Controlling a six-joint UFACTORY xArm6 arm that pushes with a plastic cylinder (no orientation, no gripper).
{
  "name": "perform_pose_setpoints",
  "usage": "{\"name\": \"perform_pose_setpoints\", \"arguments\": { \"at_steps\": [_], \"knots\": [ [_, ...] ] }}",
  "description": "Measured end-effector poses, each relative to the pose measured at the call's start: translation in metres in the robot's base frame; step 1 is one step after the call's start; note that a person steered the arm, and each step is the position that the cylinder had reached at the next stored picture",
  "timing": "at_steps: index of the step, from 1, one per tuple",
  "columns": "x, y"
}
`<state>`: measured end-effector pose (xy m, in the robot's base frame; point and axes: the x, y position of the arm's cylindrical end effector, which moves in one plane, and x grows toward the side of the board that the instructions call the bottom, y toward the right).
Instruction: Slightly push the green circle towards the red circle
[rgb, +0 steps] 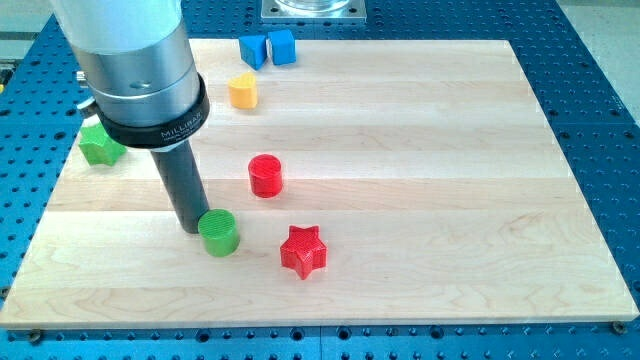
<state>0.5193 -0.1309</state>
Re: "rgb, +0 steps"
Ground green cylinder block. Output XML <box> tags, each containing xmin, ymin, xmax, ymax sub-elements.
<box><xmin>198</xmin><ymin>209</ymin><xmax>240</xmax><ymax>257</ymax></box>

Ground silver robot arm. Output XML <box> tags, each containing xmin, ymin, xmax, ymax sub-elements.
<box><xmin>51</xmin><ymin>0</ymin><xmax>209</xmax><ymax>149</ymax></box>

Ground red cylinder block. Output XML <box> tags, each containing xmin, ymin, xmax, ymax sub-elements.
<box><xmin>248</xmin><ymin>154</ymin><xmax>283</xmax><ymax>198</ymax></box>

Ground red star block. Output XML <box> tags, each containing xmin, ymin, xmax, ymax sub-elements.
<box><xmin>280</xmin><ymin>225</ymin><xmax>328</xmax><ymax>280</ymax></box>

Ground light wooden board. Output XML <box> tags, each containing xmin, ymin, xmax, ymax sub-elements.
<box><xmin>1</xmin><ymin>39</ymin><xmax>639</xmax><ymax>329</ymax></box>

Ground yellow heart block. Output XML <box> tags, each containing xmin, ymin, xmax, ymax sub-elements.
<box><xmin>227</xmin><ymin>72</ymin><xmax>258</xmax><ymax>109</ymax></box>

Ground blue cube block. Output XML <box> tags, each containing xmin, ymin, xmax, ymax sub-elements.
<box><xmin>267</xmin><ymin>29</ymin><xmax>297</xmax><ymax>66</ymax></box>

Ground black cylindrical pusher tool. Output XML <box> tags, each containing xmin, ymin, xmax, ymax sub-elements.
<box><xmin>151</xmin><ymin>140</ymin><xmax>209</xmax><ymax>234</ymax></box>

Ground blue triangle block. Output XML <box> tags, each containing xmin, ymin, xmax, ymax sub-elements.
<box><xmin>238</xmin><ymin>34</ymin><xmax>267</xmax><ymax>70</ymax></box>

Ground green star block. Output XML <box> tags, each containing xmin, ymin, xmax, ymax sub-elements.
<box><xmin>78</xmin><ymin>123</ymin><xmax>127</xmax><ymax>166</ymax></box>

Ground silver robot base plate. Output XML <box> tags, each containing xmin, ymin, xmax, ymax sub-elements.
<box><xmin>261</xmin><ymin>0</ymin><xmax>367</xmax><ymax>21</ymax></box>

